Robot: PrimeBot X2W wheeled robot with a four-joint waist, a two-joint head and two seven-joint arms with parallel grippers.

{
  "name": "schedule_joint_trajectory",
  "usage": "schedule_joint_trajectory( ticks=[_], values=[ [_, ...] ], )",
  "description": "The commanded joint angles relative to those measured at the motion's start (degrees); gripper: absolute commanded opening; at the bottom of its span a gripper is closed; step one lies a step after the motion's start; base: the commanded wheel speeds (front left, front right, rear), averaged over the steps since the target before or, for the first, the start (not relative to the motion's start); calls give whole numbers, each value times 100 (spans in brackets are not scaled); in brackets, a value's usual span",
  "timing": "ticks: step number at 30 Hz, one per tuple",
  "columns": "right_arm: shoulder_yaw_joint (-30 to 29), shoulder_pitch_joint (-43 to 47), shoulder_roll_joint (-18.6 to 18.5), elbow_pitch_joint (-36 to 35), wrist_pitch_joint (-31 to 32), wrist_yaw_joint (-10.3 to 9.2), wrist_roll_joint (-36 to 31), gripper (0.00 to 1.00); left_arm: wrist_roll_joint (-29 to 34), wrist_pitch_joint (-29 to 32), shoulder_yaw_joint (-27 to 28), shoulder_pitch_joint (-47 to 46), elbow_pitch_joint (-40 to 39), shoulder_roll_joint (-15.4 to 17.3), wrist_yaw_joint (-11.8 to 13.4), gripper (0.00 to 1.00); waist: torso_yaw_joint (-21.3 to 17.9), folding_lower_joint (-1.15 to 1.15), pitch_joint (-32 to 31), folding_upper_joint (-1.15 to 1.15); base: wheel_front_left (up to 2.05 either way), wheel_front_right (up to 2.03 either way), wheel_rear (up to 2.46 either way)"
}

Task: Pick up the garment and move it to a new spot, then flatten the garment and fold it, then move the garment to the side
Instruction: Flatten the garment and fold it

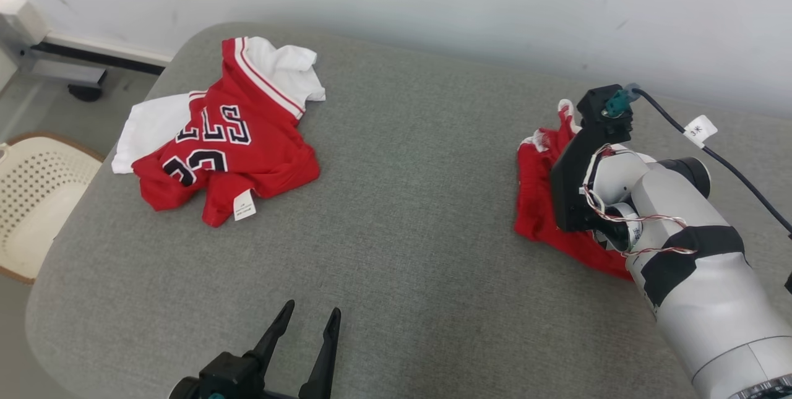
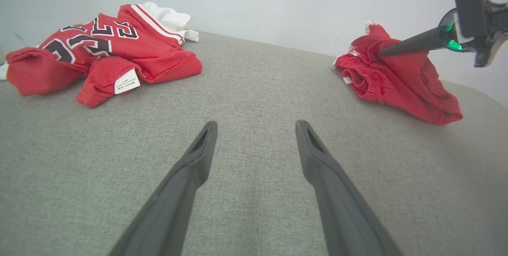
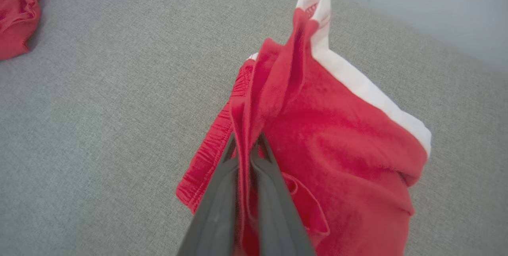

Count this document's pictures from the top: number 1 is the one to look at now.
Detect red white twisted wires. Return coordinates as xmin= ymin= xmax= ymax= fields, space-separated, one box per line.
xmin=582 ymin=145 xmax=698 ymax=257

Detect white right cable tag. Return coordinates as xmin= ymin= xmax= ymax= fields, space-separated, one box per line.
xmin=683 ymin=116 xmax=718 ymax=145

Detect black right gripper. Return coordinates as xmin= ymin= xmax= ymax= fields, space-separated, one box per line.
xmin=549 ymin=130 xmax=611 ymax=231

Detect red basketball jersey white sleeves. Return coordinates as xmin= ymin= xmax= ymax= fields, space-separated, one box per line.
xmin=111 ymin=36 xmax=327 ymax=228

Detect white black baseboard strip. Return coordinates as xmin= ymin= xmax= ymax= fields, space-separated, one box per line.
xmin=31 ymin=31 xmax=174 ymax=76

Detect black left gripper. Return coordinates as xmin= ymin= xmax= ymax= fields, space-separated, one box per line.
xmin=168 ymin=300 xmax=342 ymax=399

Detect red shorts white stripes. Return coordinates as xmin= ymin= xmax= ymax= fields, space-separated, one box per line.
xmin=514 ymin=99 xmax=635 ymax=281

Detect grey metal frame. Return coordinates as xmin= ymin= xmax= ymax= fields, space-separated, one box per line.
xmin=0 ymin=0 xmax=109 ymax=103

